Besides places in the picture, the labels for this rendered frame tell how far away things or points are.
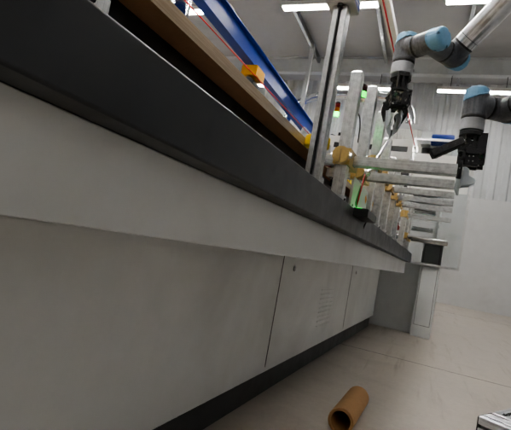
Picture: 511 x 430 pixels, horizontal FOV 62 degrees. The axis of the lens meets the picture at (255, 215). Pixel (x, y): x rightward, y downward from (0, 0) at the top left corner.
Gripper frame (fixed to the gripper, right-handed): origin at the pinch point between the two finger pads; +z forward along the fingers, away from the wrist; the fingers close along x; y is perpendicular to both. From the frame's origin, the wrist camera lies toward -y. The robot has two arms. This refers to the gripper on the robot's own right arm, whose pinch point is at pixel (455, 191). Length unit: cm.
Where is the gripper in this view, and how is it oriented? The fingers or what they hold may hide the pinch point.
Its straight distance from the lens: 155.9
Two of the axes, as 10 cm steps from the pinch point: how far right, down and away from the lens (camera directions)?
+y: 9.0, 1.3, -4.2
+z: -1.8, 9.8, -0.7
